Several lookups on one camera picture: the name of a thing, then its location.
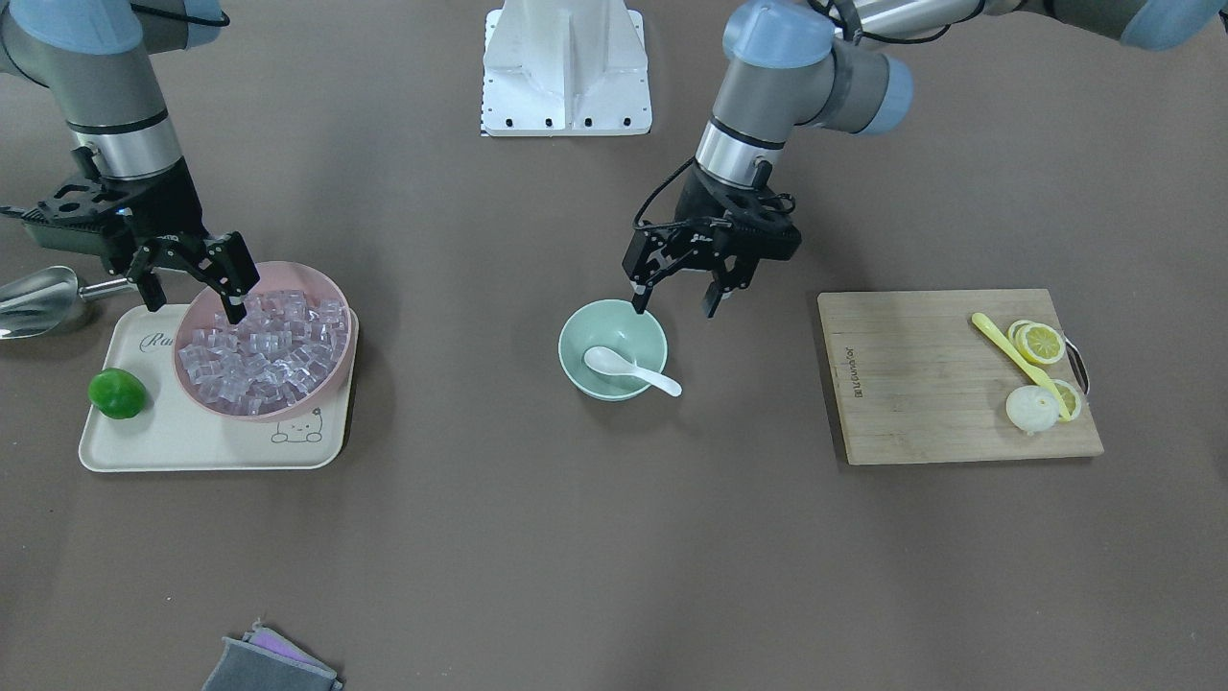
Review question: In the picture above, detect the mint green bowl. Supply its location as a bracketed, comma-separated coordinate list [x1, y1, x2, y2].
[558, 299, 670, 403]

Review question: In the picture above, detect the single lemon slice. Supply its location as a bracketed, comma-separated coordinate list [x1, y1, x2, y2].
[1052, 379, 1084, 421]

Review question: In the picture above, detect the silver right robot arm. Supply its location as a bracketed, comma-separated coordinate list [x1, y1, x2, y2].
[2, 1, 260, 324]

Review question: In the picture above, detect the white ceramic spoon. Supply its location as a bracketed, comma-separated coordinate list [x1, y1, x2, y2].
[583, 346, 682, 396]

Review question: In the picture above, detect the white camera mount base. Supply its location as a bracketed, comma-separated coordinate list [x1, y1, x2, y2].
[480, 1, 653, 137]

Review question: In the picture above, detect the lemon slice stack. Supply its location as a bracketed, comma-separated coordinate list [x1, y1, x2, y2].
[1007, 320, 1067, 367]

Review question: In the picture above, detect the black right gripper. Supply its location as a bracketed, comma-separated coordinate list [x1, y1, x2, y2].
[21, 160, 260, 326]

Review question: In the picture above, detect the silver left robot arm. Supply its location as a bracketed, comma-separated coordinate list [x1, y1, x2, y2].
[623, 1, 1226, 315]

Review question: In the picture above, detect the wooden cutting board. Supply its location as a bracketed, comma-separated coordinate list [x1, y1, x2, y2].
[815, 288, 1104, 466]

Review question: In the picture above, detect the pink bowl of ice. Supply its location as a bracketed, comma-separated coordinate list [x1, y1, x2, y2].
[172, 261, 359, 421]

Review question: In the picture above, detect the cream plastic tray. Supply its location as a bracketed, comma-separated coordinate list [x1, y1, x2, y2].
[79, 303, 354, 473]

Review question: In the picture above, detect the grey folded cloth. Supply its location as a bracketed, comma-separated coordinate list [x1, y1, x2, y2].
[201, 621, 343, 690]

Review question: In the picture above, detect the metal ice scoop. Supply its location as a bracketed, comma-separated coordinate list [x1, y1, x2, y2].
[1, 266, 136, 340]

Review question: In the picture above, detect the green lime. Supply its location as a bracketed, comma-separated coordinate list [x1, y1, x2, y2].
[87, 368, 149, 419]

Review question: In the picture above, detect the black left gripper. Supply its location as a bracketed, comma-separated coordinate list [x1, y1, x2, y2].
[623, 164, 801, 319]

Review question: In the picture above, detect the yellow plastic knife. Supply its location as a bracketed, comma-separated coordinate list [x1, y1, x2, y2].
[970, 312, 1072, 421]

